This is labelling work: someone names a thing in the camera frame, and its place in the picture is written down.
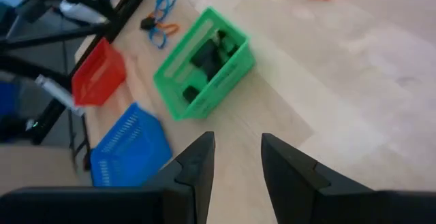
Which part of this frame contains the tan cardboard box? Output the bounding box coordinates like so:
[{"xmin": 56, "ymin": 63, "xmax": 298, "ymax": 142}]
[{"xmin": 0, "ymin": 144, "xmax": 92, "ymax": 195}]

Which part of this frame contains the green plastic basket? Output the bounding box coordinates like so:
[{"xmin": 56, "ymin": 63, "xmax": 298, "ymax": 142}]
[{"xmin": 152, "ymin": 6, "xmax": 256, "ymax": 121}]

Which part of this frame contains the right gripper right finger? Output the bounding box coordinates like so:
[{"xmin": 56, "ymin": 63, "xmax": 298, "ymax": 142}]
[{"xmin": 261, "ymin": 133, "xmax": 436, "ymax": 224}]

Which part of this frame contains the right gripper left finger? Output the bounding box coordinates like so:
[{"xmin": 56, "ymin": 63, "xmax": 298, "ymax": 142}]
[{"xmin": 0, "ymin": 131, "xmax": 216, "ymax": 224}]

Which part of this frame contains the blue plastic basket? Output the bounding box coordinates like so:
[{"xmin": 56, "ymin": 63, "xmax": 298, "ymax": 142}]
[{"xmin": 89, "ymin": 102, "xmax": 174, "ymax": 188}]

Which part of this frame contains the red plastic basket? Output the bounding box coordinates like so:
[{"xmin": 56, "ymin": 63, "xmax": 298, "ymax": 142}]
[{"xmin": 70, "ymin": 37, "xmax": 127, "ymax": 108}]

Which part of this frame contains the white plastic box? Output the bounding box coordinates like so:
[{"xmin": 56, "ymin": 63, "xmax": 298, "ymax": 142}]
[{"xmin": 59, "ymin": 0, "xmax": 109, "ymax": 26}]

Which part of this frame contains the black device green light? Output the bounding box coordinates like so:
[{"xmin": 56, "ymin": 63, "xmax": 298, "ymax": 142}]
[{"xmin": 0, "ymin": 97, "xmax": 67, "ymax": 146}]

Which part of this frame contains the silver edge plate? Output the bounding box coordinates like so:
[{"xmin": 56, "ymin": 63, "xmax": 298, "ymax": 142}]
[{"xmin": 35, "ymin": 74, "xmax": 85, "ymax": 116}]

